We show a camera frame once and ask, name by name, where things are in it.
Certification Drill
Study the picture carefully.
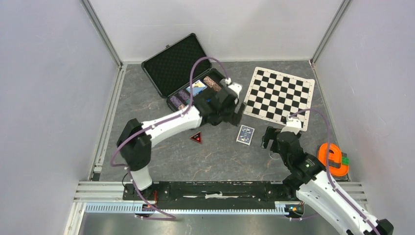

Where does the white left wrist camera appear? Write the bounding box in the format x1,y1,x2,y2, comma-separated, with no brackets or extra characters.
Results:
225,78,243,98

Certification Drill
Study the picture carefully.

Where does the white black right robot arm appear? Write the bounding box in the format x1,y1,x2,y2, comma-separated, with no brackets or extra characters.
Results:
261,126,394,235

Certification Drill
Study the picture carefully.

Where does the black poker set case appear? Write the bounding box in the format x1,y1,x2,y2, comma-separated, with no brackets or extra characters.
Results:
141,33,227,111

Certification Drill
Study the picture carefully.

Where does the red black all-in triangle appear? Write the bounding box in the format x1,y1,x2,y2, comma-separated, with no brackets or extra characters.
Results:
190,132,202,144

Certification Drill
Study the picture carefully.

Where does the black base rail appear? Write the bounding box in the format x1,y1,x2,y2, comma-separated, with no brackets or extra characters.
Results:
141,181,305,213

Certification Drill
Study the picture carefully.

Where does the clear round disc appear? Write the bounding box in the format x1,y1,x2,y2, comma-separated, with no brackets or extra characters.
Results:
269,150,277,160

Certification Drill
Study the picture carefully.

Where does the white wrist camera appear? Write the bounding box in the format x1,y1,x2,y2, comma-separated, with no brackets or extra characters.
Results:
225,78,243,98
281,117,302,135

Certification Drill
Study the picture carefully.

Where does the blue boxed card deck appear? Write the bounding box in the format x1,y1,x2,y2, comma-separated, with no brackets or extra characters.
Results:
186,80,207,96

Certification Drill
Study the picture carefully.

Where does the blue patterned card deck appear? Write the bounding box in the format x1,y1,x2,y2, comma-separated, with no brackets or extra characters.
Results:
236,125,255,145

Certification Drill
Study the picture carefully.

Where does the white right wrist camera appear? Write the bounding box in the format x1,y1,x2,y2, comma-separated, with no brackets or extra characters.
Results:
281,117,302,135

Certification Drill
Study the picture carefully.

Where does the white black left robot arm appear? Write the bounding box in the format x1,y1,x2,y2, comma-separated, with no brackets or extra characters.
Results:
116,83,245,200

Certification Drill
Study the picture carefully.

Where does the purple chip stack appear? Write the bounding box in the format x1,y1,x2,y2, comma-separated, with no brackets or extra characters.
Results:
170,95,184,110
178,90,190,104

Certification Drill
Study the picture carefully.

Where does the pink chip stack upper row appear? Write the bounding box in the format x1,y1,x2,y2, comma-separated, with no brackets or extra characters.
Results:
203,76,222,92

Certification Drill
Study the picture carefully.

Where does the orange tape dispenser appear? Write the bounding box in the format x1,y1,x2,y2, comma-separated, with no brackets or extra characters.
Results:
317,143,349,177

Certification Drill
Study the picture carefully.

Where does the green toy brick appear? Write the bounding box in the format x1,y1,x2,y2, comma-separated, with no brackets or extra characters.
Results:
341,157,349,165

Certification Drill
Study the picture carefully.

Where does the purple chip stack front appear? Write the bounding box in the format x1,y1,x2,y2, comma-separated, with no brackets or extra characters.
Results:
170,95,184,110

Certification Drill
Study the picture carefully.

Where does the black white chessboard mat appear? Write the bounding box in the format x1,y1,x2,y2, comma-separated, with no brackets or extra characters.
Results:
244,67,315,125

